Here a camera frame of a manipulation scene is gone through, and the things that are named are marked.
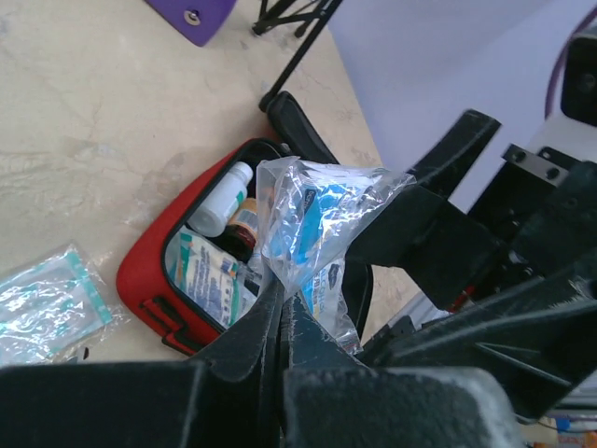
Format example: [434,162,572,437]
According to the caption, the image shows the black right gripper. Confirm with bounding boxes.
[347,109,596,420]

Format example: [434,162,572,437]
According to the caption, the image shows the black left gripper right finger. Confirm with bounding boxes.
[279,297,365,447]

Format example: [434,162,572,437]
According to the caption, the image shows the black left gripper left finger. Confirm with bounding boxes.
[195,278,285,447]

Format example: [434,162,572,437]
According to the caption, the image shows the blue clear plastic pouch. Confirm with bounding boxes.
[165,227,262,329]

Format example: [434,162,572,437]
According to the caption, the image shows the small orange brown bottle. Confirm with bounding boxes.
[217,198,258,263]

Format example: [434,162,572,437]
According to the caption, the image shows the white green medicine bottle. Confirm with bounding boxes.
[187,161,253,238]

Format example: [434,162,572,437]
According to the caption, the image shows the red black medicine kit case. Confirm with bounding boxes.
[116,91,374,358]

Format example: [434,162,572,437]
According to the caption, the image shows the blue wipe sachets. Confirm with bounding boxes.
[257,156,415,355]

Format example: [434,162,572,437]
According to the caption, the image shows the beige bandage pack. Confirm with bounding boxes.
[1,242,130,368]

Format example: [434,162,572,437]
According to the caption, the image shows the black music stand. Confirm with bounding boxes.
[251,0,344,113]

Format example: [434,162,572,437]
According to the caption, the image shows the purple metronome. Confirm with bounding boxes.
[146,0,237,47]

